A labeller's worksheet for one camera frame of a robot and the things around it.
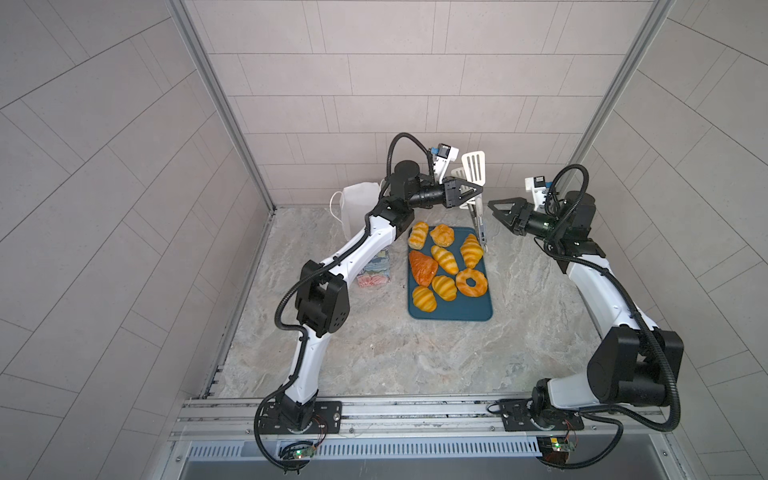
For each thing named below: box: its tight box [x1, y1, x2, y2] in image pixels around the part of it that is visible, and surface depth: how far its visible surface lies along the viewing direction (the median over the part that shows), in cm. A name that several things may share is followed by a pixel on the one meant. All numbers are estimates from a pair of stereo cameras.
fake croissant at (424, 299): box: [412, 285, 437, 313], surface depth 89 cm
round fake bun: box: [429, 224, 455, 248], surface depth 105 cm
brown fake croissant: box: [409, 251, 439, 287], surface depth 96 cm
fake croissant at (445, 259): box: [430, 245, 459, 275], surface depth 99 cm
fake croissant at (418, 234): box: [408, 221, 429, 250], surface depth 106 cm
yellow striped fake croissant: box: [460, 234, 484, 269], surface depth 101 cm
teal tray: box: [408, 226, 493, 321], surface depth 96 cm
